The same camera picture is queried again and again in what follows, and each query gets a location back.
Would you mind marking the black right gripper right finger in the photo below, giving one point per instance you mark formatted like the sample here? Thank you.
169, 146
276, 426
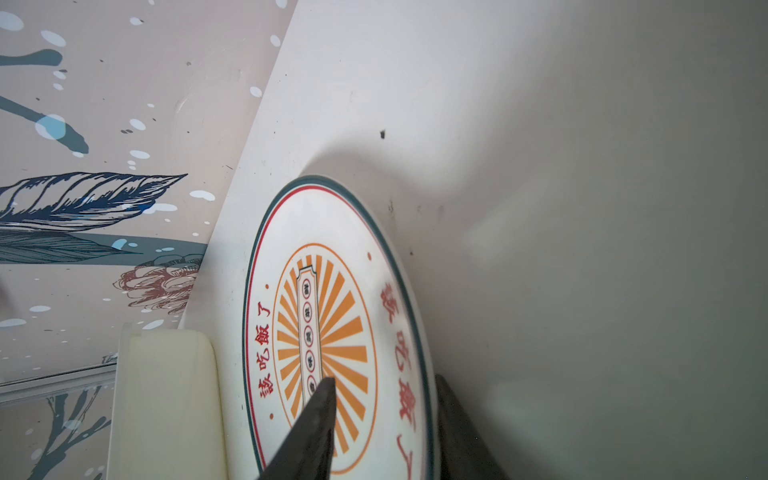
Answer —
463, 453

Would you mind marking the white plastic bin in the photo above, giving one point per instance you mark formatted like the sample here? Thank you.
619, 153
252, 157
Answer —
166, 420

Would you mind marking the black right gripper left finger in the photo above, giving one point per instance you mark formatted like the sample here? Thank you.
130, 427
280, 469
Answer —
307, 451

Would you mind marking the orange sunburst plate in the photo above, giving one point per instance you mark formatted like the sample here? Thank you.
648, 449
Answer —
326, 296

